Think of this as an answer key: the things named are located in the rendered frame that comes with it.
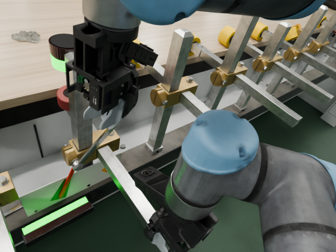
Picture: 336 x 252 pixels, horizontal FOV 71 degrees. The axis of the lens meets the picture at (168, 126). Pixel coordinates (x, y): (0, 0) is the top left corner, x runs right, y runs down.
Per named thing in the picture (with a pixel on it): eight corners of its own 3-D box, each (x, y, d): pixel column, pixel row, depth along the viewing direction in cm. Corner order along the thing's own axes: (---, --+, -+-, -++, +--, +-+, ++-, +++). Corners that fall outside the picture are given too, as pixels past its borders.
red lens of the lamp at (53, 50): (89, 57, 45) (89, 47, 44) (57, 63, 42) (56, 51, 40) (76, 42, 48) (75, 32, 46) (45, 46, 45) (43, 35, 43)
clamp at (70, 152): (119, 149, 65) (120, 137, 62) (70, 170, 58) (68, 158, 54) (109, 136, 68) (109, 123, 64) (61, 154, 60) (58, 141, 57)
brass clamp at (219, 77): (243, 81, 86) (249, 69, 82) (219, 90, 78) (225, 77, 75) (230, 72, 89) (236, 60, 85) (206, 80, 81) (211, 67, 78)
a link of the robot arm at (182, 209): (159, 174, 33) (200, 151, 37) (154, 191, 36) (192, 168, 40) (196, 219, 29) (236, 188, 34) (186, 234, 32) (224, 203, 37)
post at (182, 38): (157, 158, 87) (195, 32, 54) (149, 162, 85) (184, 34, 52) (152, 152, 89) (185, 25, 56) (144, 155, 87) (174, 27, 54)
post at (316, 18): (269, 100, 127) (330, 7, 94) (265, 102, 125) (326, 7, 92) (263, 96, 129) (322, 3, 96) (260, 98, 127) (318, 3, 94)
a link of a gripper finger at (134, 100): (107, 110, 43) (111, 68, 37) (113, 105, 44) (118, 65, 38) (128, 123, 42) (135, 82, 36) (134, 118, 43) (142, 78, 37)
